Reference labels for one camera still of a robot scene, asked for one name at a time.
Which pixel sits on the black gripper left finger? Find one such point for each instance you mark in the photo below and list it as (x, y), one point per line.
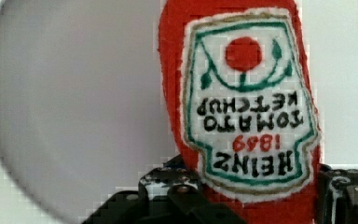
(170, 194)

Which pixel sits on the red plush ketchup bottle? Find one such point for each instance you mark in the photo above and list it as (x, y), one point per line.
(237, 90)

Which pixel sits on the grey round plate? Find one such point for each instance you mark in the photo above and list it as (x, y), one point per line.
(82, 114)

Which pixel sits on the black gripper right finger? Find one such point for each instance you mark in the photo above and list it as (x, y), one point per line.
(337, 196)

